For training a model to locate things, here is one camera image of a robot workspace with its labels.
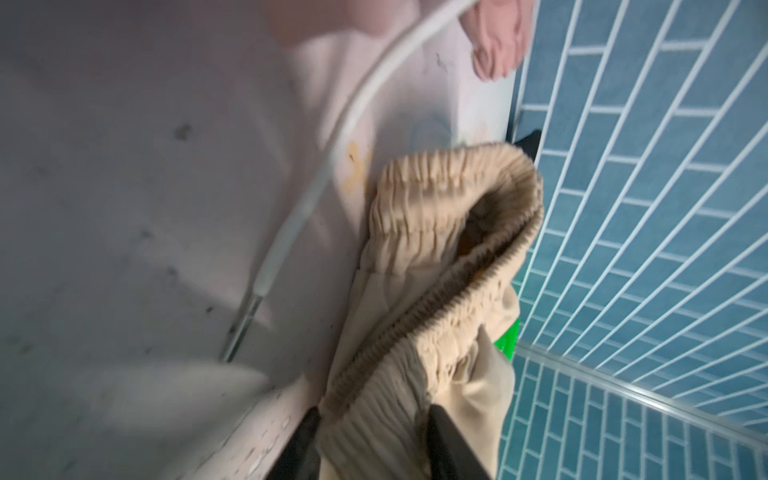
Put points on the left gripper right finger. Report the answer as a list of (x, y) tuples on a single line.
[(450, 456)]

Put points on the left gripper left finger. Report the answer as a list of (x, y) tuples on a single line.
[(299, 459)]

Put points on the green plastic basket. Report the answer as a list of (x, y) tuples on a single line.
[(506, 344)]

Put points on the beige shorts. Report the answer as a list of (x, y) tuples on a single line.
[(448, 231)]

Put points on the pink shorts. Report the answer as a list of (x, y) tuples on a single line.
[(499, 31)]

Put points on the black calculator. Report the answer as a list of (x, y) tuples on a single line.
[(530, 144)]

